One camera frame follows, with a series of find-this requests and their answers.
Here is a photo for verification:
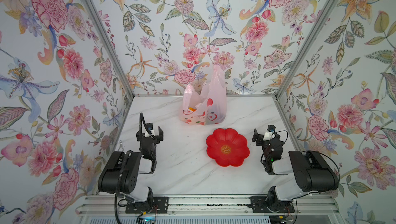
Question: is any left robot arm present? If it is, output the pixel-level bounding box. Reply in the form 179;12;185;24
98;128;164;209

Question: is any red flower-shaped plate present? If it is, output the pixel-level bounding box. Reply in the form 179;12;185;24
206;128;250;167

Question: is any pink plastic bag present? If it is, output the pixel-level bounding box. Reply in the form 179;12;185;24
178;66;227;126

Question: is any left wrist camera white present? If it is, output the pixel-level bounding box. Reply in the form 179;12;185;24
143;123;155;139

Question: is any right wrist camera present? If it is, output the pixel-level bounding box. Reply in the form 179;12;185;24
263;125;276;141

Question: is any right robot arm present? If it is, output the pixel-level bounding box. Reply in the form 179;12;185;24
252;125;340;213

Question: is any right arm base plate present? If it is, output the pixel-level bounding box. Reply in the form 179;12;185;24
248;196;295;214

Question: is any black corrugated cable conduit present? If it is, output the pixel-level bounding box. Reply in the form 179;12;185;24
113;149;136;224

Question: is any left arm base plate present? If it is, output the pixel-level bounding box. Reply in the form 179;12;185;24
125;197;169;214

